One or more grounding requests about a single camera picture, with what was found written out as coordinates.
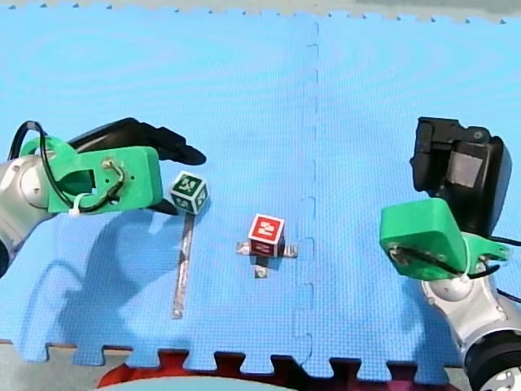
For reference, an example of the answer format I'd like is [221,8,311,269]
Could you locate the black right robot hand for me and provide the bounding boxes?
[409,116,513,237]

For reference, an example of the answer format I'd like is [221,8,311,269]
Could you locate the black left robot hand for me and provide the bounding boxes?
[67,117,208,216]

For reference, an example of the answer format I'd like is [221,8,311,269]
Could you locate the green cube white marks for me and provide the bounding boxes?
[169,170,209,216]

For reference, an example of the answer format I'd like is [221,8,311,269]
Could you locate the red cube white marks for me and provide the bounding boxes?
[247,213,285,257]

